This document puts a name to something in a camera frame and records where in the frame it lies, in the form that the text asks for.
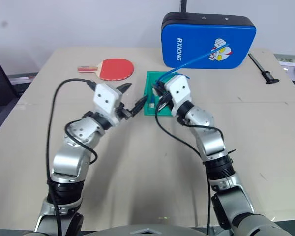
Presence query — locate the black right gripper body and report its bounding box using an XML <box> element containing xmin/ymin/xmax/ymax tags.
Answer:
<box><xmin>160</xmin><ymin>83</ymin><xmax>175</xmax><ymax>112</ymax></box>

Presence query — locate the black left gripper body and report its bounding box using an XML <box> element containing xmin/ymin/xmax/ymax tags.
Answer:
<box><xmin>117</xmin><ymin>104</ymin><xmax>135</xmax><ymax>121</ymax></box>

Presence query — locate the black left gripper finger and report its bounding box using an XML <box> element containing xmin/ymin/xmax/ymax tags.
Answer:
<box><xmin>117</xmin><ymin>82</ymin><xmax>133</xmax><ymax>95</ymax></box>
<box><xmin>131</xmin><ymin>95</ymin><xmax>148</xmax><ymax>116</ymax></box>

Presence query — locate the long blue cable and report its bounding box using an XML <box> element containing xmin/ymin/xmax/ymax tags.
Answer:
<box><xmin>155</xmin><ymin>43</ymin><xmax>231</xmax><ymax>87</ymax></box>

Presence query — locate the green plastic bin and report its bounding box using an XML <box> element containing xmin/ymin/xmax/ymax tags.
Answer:
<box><xmin>143</xmin><ymin>70</ymin><xmax>178</xmax><ymax>117</ymax></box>

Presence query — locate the red table tennis paddle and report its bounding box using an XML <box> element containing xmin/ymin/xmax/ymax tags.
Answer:
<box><xmin>77</xmin><ymin>58</ymin><xmax>135</xmax><ymax>82</ymax></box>

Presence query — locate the blue RXIONG kick pad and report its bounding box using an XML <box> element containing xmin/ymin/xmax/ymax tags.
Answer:
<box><xmin>161</xmin><ymin>11</ymin><xmax>257</xmax><ymax>70</ymax></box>

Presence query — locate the black caliper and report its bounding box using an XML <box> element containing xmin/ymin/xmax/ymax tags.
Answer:
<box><xmin>247</xmin><ymin>53</ymin><xmax>281</xmax><ymax>85</ymax></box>

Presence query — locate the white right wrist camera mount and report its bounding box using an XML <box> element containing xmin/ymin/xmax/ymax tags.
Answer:
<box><xmin>165</xmin><ymin>74</ymin><xmax>194</xmax><ymax>116</ymax></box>

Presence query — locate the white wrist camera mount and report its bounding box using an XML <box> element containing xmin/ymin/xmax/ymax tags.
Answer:
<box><xmin>165</xmin><ymin>74</ymin><xmax>194</xmax><ymax>116</ymax></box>
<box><xmin>92</xmin><ymin>83</ymin><xmax>125</xmax><ymax>126</ymax></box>

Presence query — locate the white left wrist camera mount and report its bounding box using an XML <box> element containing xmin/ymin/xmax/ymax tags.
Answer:
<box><xmin>92</xmin><ymin>83</ymin><xmax>125</xmax><ymax>126</ymax></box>

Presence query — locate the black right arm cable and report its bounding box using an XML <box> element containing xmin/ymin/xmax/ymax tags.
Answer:
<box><xmin>154</xmin><ymin>97</ymin><xmax>211</xmax><ymax>236</ymax></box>

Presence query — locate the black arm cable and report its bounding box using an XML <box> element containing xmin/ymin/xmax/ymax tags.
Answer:
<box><xmin>46</xmin><ymin>78</ymin><xmax>99</xmax><ymax>236</ymax></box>
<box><xmin>154</xmin><ymin>97</ymin><xmax>211</xmax><ymax>236</ymax></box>

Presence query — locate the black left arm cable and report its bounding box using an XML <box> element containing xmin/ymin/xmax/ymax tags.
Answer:
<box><xmin>46</xmin><ymin>78</ymin><xmax>99</xmax><ymax>236</ymax></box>

